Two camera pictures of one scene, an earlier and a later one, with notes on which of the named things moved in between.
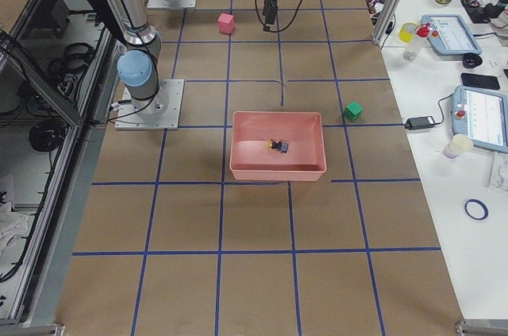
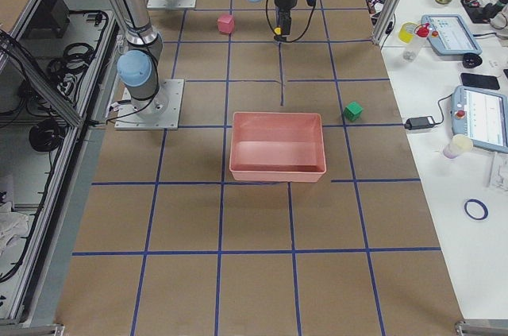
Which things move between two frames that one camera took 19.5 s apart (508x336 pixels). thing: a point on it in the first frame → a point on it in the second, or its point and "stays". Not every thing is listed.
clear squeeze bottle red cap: [412, 51] stays
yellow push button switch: [281, 146] → [278, 32]
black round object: [471, 60] stays
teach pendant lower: [482, 115] stays
